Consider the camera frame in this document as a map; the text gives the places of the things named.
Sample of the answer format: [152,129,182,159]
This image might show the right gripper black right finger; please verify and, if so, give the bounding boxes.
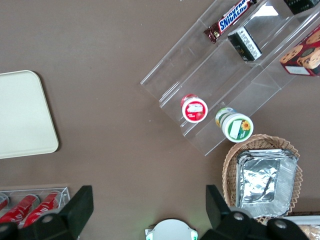
[199,184,311,240]

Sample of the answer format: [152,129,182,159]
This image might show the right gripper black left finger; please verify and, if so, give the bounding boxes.
[0,184,95,240]

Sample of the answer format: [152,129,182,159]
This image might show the green lid yogurt cup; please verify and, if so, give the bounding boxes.
[214,107,255,144]

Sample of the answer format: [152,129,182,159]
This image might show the aluminium foil tray stack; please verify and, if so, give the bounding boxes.
[235,148,299,219]

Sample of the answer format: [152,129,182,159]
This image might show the red gum can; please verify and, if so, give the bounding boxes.
[181,93,209,124]

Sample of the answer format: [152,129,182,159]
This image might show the cream plastic tray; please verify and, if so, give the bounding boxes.
[0,69,60,160]

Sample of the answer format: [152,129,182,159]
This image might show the clear acrylic bottle rack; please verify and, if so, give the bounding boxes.
[0,186,71,229]

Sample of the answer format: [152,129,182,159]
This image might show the red cola bottle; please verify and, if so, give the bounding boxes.
[23,190,62,228]
[0,194,10,211]
[0,194,41,226]

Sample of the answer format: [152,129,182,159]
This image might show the oval wicker basket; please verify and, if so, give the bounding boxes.
[221,133,304,225]

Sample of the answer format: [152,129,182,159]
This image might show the white snack bin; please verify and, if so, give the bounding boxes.
[284,214,320,240]

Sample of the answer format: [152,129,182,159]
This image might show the large clear cracker pack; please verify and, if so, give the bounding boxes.
[299,224,320,240]

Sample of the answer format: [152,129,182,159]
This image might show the clear acrylic stepped stand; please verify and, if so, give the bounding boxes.
[139,0,320,157]

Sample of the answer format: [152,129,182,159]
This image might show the small black box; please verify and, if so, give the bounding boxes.
[227,25,263,63]
[283,0,320,16]

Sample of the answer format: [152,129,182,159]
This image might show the red chocolate chip cookie box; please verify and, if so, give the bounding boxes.
[278,24,320,78]

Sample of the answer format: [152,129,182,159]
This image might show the Snickers chocolate bar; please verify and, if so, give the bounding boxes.
[203,0,258,45]

